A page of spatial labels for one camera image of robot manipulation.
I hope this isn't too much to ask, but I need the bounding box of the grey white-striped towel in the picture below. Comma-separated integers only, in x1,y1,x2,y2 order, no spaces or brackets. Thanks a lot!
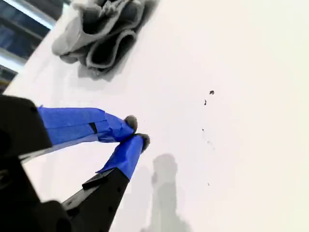
51,0,155,78

